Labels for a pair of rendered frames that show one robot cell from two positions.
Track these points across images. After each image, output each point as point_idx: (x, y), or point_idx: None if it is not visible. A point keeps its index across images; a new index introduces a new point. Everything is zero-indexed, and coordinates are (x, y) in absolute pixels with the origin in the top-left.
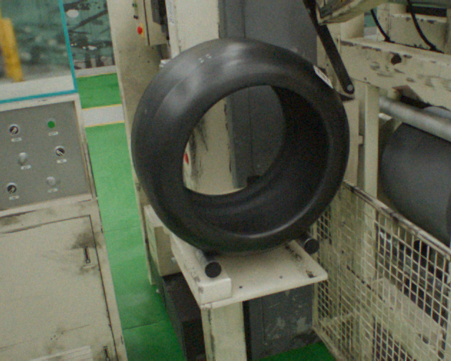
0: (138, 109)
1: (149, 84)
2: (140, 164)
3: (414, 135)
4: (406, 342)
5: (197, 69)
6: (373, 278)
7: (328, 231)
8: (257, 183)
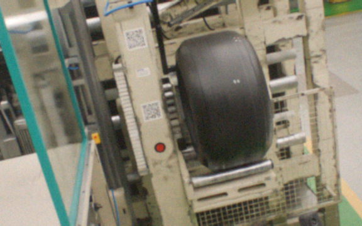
0: (215, 90)
1: (207, 73)
2: (257, 110)
3: (175, 90)
4: (280, 160)
5: (245, 43)
6: None
7: (142, 187)
8: (194, 137)
